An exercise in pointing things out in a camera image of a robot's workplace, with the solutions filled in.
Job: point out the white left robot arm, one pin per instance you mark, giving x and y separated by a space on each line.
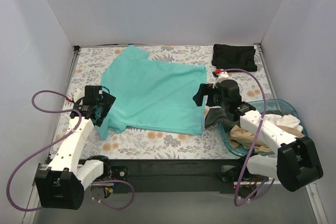
63 183

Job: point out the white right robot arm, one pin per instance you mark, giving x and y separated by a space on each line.
296 163

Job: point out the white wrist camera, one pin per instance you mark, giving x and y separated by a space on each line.
220 76
77 94

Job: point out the blue plastic laundry basket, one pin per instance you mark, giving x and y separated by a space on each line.
274 106

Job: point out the white t shirt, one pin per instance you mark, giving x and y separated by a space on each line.
284 120

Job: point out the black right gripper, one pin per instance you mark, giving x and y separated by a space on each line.
206 94

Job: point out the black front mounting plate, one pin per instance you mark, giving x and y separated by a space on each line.
174 175

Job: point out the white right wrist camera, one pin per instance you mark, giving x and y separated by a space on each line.
220 76

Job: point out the folded black t shirt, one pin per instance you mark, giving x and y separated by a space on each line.
234 57

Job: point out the beige t shirt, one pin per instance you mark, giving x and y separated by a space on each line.
240 136

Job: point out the teal t shirt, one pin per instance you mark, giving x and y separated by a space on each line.
152 95

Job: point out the grey t shirt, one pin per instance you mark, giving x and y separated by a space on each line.
218 116

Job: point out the floral table cloth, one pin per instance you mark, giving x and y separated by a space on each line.
138 143

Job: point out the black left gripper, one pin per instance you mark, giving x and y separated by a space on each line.
106 108

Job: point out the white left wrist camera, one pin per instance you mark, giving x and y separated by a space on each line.
77 94

